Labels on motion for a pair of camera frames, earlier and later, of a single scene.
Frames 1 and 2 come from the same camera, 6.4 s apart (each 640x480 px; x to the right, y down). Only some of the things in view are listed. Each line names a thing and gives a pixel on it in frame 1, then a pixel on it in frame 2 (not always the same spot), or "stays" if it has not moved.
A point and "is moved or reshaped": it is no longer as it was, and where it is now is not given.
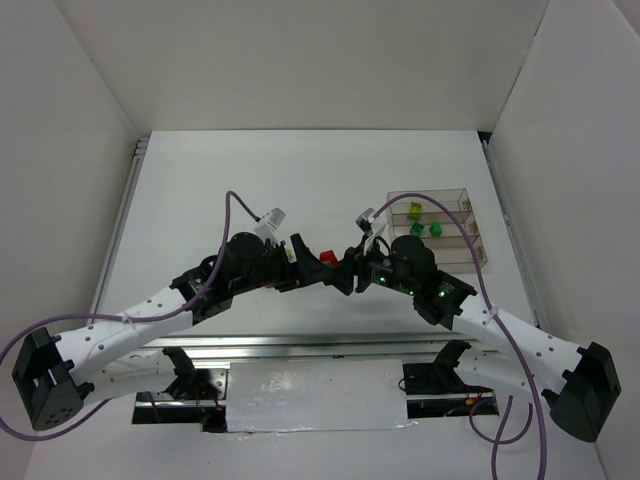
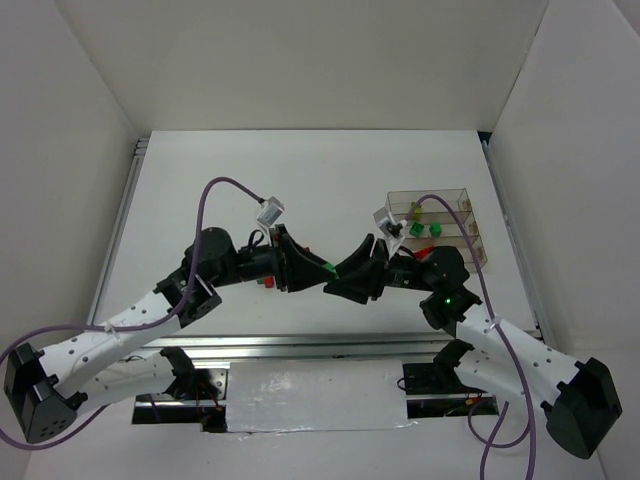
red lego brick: x=328 y=255 is moved or reshaped
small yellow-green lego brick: x=415 y=211 stays
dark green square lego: x=436 y=229 stays
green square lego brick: x=417 y=229 stays
